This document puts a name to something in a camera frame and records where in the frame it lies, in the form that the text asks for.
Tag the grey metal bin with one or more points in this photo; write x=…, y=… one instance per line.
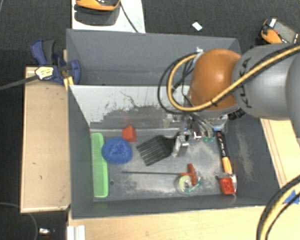
x=140, y=59

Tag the black and orange marker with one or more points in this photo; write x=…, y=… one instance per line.
x=223, y=151

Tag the clear tape roll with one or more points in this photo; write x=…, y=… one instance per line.
x=183, y=185

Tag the green comb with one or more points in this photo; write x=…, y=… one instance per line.
x=99, y=166

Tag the pale wood board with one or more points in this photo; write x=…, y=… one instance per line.
x=45, y=146

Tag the blue round scrubber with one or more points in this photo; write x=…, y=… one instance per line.
x=117, y=151

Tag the black cylinder on white bracket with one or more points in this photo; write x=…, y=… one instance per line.
x=236, y=114

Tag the small red block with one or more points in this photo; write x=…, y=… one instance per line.
x=129, y=134

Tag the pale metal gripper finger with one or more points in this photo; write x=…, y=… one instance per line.
x=178, y=149
x=184, y=135

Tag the red block in clear case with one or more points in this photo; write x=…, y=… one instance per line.
x=227, y=186

